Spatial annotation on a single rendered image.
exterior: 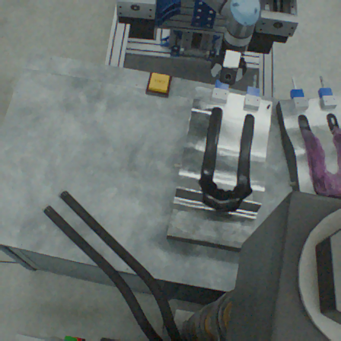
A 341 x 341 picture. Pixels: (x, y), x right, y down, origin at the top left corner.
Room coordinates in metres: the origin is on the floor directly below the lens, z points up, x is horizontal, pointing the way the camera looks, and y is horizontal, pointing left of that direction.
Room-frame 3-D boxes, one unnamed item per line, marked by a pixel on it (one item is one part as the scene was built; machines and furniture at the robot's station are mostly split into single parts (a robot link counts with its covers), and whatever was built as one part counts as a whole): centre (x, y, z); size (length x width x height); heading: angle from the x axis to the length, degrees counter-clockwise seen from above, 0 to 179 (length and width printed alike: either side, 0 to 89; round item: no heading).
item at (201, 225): (0.59, -0.16, 0.87); 0.50 x 0.26 x 0.14; 178
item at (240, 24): (0.85, -0.12, 1.31); 0.09 x 0.08 x 0.11; 53
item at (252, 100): (0.86, -0.23, 0.89); 0.13 x 0.05 x 0.05; 178
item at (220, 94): (0.87, -0.12, 0.89); 0.13 x 0.05 x 0.05; 178
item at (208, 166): (0.61, -0.17, 0.92); 0.35 x 0.16 x 0.09; 178
